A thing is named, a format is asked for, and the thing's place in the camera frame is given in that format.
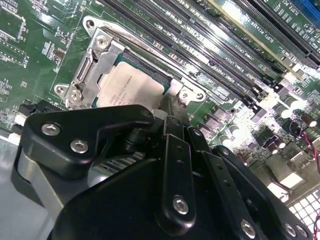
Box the thin wire locking lever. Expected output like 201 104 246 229
102 22 185 85

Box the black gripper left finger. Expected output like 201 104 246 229
22 96 198 233

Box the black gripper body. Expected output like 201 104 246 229
49 159 231 240

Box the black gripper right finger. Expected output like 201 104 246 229
174 97 314 240

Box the silver-topped CPU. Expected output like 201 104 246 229
93 61 174 110

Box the metal socket cover frame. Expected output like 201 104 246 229
69 37 191 111

